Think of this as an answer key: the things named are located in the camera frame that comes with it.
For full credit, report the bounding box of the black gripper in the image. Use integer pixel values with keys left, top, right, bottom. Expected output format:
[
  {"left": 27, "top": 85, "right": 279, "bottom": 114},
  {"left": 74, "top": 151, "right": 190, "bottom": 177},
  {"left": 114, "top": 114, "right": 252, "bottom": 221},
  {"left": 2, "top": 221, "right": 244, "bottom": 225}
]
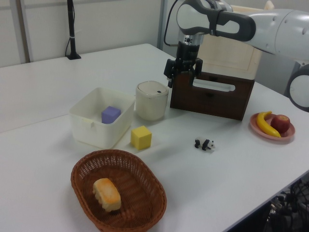
[{"left": 164, "top": 42, "right": 203, "bottom": 88}]

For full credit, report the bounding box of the cream small trash can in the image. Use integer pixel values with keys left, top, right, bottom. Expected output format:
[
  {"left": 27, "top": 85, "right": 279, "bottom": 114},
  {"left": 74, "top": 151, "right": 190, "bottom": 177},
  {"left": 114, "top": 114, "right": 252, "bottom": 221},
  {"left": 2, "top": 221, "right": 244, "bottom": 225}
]
[{"left": 135, "top": 81, "right": 169, "bottom": 121}]

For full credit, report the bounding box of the dark brown wooden box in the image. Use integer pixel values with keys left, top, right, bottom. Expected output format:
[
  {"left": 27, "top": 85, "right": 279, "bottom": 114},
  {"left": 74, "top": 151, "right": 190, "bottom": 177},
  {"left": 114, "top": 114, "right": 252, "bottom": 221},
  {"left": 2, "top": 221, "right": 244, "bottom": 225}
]
[{"left": 169, "top": 71, "right": 256, "bottom": 121}]

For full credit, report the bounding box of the cream wooden cabinet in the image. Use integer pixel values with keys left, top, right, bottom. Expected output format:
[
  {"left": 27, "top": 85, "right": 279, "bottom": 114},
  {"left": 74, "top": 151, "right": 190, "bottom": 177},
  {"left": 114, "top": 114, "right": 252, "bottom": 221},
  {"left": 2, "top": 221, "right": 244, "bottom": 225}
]
[{"left": 200, "top": 0, "right": 275, "bottom": 80}]

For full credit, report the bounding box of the panda toy figure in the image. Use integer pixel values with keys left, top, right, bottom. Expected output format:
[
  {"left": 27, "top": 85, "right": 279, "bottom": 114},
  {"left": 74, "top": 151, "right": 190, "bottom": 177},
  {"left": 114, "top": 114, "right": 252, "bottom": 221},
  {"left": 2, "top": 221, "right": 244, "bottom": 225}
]
[{"left": 194, "top": 136, "right": 216, "bottom": 152}]

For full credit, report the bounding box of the yellow foam cube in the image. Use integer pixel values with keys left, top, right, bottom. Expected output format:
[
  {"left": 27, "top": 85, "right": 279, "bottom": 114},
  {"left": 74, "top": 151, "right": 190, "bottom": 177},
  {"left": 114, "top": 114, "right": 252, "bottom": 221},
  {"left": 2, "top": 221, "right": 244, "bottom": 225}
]
[{"left": 130, "top": 125, "right": 153, "bottom": 151}]

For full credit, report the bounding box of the purple foam cube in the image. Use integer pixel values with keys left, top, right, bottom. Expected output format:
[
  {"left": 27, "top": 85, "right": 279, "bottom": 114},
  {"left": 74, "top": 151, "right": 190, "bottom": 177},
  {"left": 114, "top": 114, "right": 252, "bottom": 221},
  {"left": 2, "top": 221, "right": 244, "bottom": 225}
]
[{"left": 101, "top": 105, "right": 121, "bottom": 124}]

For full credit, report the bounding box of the yellow toy banana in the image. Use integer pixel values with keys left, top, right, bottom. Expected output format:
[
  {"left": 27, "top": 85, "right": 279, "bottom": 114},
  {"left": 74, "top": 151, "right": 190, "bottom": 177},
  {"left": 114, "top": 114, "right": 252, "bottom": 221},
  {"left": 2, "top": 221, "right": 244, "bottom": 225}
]
[{"left": 256, "top": 111, "right": 282, "bottom": 138}]

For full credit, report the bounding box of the white plastic storage box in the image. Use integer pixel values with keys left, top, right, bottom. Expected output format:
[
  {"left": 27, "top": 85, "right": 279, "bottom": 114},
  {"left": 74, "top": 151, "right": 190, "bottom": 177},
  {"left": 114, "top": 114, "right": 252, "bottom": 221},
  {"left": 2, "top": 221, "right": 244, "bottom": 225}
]
[{"left": 69, "top": 87, "right": 136, "bottom": 150}]

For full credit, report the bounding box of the red toy apple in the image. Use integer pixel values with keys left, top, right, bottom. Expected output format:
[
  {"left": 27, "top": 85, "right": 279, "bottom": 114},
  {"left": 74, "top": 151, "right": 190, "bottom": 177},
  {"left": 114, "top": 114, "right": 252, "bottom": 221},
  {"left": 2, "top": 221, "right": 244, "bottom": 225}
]
[{"left": 270, "top": 114, "right": 291, "bottom": 133}]

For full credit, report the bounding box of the brown wicker basket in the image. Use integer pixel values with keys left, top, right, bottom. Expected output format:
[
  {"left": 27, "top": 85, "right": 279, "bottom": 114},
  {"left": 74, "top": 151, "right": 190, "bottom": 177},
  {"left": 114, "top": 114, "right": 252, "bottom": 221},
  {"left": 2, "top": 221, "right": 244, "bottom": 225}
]
[{"left": 70, "top": 149, "right": 168, "bottom": 232}]

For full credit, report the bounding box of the black pole stand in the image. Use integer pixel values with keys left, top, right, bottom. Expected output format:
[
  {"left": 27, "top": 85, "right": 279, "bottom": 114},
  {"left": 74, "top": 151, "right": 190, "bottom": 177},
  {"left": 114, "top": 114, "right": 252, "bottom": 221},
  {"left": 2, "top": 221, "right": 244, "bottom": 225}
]
[{"left": 65, "top": 0, "right": 82, "bottom": 60}]

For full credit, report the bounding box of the pink plate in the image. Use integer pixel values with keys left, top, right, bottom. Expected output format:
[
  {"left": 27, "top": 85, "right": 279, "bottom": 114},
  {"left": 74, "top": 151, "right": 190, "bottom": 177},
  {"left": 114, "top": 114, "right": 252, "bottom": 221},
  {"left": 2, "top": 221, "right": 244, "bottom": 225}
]
[{"left": 250, "top": 113, "right": 296, "bottom": 145}]

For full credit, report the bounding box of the toy bread loaf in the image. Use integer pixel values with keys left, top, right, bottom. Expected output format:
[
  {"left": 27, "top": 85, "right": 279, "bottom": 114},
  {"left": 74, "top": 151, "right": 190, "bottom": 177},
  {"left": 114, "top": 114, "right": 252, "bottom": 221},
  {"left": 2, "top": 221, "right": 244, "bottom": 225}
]
[{"left": 93, "top": 178, "right": 122, "bottom": 213}]

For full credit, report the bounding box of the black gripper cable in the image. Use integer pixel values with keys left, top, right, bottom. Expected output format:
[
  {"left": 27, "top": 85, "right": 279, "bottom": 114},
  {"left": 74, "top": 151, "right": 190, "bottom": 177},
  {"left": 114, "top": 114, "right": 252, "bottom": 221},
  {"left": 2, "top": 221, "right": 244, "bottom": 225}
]
[{"left": 164, "top": 0, "right": 181, "bottom": 47}]

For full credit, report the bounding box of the black cable bundle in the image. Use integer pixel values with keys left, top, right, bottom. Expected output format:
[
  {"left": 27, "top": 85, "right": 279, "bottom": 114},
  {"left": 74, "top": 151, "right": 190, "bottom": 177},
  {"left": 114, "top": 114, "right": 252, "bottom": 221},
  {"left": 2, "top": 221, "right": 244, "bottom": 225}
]
[{"left": 265, "top": 178, "right": 309, "bottom": 232}]

